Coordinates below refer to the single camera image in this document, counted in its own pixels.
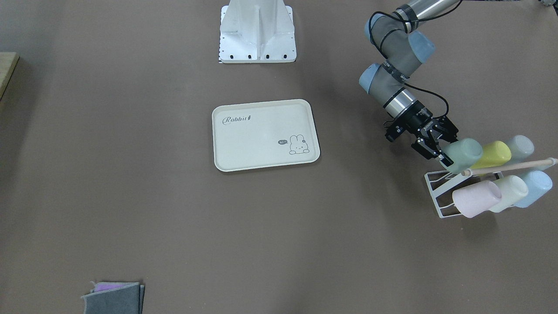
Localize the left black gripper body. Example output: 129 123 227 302
396 101 458 139

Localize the green cup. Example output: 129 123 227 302
440 138 483 174

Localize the cream rabbit tray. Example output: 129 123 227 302
211 99 320 172

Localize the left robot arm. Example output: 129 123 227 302
359 0 461 166

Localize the yellow cup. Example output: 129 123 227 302
470 141 512 169

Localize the pink cup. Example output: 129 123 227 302
452 181 502 218

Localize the grey-white cup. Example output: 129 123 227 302
504 135 534 164

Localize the cream cup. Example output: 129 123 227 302
489 175 529 213

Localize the light blue cup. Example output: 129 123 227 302
514 171 553 208

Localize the grey folded cloth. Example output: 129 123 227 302
82 282 145 314

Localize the wooden cutting board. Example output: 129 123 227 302
0 52 20 99

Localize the black camera cable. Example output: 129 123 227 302
368 11 449 116

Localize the white wire cup rack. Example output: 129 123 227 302
424 157 557 218

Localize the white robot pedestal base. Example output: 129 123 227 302
218 0 297 64

